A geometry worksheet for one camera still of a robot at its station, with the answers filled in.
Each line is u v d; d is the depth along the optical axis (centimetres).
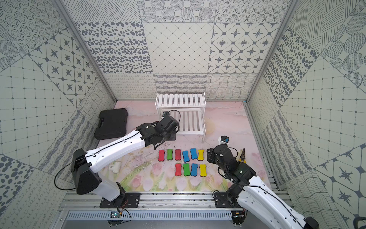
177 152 92
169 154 90
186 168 85
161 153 91
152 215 70
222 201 73
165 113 69
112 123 101
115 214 71
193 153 91
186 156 90
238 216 73
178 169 84
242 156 91
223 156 55
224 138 68
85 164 42
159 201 75
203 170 84
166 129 59
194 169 84
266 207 46
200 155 89
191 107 114
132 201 73
